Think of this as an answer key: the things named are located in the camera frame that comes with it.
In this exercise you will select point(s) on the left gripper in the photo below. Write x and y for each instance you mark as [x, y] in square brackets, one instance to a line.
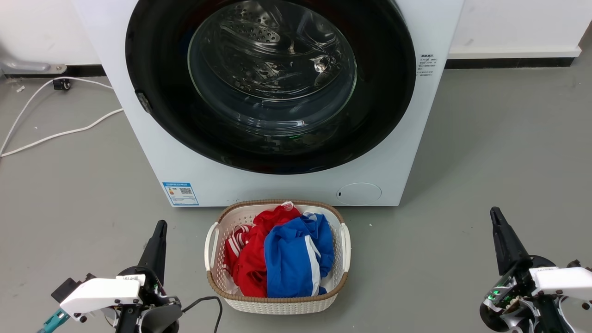
[155, 296]

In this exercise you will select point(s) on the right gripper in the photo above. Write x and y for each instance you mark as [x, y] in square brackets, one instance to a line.
[513, 296]

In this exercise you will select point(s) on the white front-load washing machine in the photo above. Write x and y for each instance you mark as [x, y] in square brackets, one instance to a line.
[138, 157]

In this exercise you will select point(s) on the black round glass washer door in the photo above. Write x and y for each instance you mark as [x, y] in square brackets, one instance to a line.
[152, 51]

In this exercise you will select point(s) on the steel washing machine drum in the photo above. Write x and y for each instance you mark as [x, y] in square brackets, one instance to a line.
[259, 32]

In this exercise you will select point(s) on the blue energy label sticker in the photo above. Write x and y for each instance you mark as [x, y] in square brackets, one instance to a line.
[181, 194]

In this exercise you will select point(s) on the red garment with white stripes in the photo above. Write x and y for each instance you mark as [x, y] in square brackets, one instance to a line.
[249, 263]

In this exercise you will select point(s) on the white woven-rim laundry basket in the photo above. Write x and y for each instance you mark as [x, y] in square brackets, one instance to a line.
[277, 305]

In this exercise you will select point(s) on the blue garment with white stripe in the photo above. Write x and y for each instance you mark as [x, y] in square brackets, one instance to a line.
[291, 259]

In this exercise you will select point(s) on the round white filter cover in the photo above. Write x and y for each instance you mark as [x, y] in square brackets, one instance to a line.
[359, 194]

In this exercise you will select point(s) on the black baseboard strip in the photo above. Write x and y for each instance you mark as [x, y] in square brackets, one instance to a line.
[83, 70]
[508, 63]

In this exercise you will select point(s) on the small black plug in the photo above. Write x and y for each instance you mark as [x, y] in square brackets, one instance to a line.
[61, 84]

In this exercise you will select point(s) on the small printed text sticker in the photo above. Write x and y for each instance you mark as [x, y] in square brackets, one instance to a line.
[427, 64]

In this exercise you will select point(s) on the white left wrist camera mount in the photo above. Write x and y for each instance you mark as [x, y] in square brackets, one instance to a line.
[101, 293]

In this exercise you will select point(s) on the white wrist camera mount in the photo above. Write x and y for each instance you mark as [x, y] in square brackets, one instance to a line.
[564, 280]
[101, 293]

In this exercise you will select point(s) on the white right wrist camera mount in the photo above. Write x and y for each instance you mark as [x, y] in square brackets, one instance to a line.
[564, 280]

